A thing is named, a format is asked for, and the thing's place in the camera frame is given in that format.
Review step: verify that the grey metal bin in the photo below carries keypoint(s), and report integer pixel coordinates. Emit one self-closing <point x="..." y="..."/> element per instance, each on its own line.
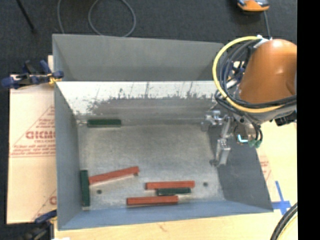
<point x="150" y="149"/>

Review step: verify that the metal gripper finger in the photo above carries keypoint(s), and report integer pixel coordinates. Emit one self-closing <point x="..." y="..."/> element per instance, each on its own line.
<point x="222" y="152"/>
<point x="214" y="121"/>

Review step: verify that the dark green flat block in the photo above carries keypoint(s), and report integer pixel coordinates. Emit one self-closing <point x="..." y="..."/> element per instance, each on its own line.
<point x="173" y="191"/>
<point x="103" y="123"/>
<point x="85" y="189"/>

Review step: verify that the red-brown flat block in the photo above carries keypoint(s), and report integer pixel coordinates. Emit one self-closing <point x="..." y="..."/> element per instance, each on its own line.
<point x="112" y="175"/>
<point x="170" y="185"/>
<point x="152" y="200"/>

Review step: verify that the black cylinder on white bracket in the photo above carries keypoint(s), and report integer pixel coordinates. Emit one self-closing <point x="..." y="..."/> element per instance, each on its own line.
<point x="285" y="120"/>

